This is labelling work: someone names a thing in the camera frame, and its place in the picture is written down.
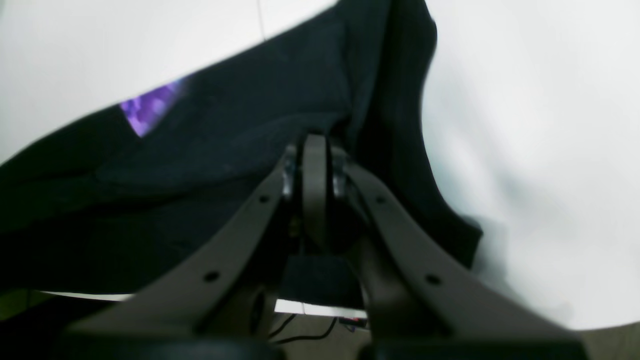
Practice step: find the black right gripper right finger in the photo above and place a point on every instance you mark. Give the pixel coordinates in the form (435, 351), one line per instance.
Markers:
(421, 304)

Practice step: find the black T-shirt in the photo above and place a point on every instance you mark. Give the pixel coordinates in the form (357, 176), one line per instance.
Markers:
(94, 208)

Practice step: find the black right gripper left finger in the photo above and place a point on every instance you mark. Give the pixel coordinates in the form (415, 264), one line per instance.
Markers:
(219, 303)

